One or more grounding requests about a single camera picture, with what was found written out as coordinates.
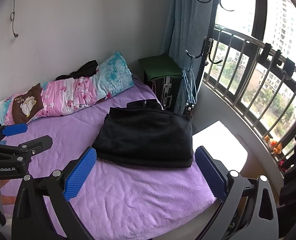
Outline brown duck print cushion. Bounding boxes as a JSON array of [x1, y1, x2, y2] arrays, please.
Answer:
[[11, 82, 44, 124]]

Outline purple fleece bed blanket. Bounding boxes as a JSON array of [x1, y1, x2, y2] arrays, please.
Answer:
[[0, 74, 216, 240]]

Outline person's left hand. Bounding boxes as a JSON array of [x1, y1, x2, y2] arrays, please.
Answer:
[[0, 194, 15, 210]]

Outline crumpled black clothes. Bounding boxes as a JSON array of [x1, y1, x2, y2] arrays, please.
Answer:
[[55, 60, 99, 79]]

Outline blue wire hangers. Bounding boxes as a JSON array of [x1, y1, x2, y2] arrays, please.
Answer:
[[182, 55, 198, 104]]

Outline green folded cloth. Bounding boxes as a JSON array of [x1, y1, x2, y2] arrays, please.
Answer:
[[138, 54, 183, 81]]

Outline wall cable with plug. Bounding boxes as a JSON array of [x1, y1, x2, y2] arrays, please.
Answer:
[[10, 0, 19, 39]]

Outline orange flowers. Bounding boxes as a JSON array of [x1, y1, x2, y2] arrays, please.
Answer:
[[264, 135, 283, 154]]

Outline black suitcase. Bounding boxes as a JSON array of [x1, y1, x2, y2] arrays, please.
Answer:
[[143, 71, 182, 113]]

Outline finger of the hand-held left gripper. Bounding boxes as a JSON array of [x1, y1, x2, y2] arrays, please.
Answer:
[[0, 134, 54, 157], [0, 123, 29, 144]]

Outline black coat rack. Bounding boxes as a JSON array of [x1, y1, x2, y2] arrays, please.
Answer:
[[184, 0, 236, 115]]

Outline blue curtain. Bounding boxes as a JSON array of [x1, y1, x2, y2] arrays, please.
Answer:
[[162, 0, 218, 115]]

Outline steel window railing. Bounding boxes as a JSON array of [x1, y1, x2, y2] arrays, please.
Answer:
[[202, 24, 296, 165]]

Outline rolled floral quilt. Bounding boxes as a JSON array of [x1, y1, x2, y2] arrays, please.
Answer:
[[0, 52, 135, 127]]

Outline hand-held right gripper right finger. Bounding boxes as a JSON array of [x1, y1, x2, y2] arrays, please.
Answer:
[[195, 145, 281, 240]]

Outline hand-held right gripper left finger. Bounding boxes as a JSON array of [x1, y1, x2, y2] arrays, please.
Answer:
[[11, 146, 98, 240]]

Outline black fleece jacket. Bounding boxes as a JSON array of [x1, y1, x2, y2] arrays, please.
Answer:
[[91, 106, 194, 168]]

